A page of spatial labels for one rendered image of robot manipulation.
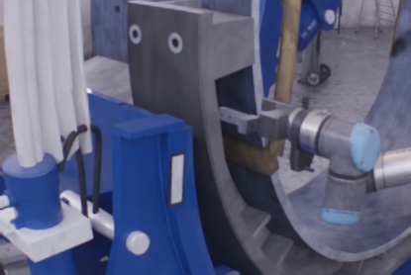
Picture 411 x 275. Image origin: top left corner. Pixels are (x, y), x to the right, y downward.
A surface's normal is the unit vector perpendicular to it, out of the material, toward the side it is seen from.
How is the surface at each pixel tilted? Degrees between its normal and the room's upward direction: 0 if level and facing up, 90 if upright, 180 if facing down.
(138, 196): 90
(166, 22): 94
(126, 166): 90
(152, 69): 100
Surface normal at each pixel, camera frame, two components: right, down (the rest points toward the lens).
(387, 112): -0.45, -0.57
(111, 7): -0.70, 0.25
